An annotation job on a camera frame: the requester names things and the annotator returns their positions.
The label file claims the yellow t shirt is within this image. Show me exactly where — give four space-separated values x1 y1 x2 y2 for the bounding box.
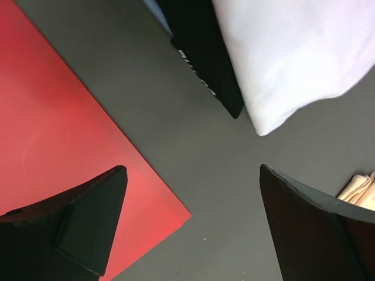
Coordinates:
337 172 374 211

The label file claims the red binder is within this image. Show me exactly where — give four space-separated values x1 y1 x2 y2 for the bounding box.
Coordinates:
1 1 191 280

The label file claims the white t shirt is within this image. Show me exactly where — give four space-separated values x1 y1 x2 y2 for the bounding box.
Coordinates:
213 1 374 136

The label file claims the black garment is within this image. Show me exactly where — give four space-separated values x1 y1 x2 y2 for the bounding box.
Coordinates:
157 1 244 119

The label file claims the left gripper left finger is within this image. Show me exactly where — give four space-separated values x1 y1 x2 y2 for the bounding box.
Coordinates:
1 166 128 280

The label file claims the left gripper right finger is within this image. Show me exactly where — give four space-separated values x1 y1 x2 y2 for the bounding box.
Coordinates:
259 164 374 280

